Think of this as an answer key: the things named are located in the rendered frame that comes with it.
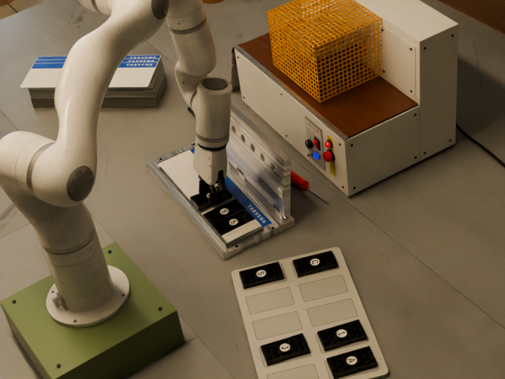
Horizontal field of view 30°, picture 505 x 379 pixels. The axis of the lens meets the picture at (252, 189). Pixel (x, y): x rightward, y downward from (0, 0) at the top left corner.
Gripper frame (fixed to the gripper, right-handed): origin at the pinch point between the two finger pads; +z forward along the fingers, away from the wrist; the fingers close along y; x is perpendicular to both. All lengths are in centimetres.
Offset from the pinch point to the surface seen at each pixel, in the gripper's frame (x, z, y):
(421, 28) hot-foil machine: 48, -44, 16
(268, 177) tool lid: 11.1, -7.7, 10.1
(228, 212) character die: 1.0, 1.5, 8.1
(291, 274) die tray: 4.0, 3.2, 34.2
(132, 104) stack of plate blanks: 3, 3, -55
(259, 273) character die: -2.7, 3.4, 30.4
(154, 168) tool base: -5.6, 4.0, -21.3
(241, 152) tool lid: 11.1, -7.0, -3.7
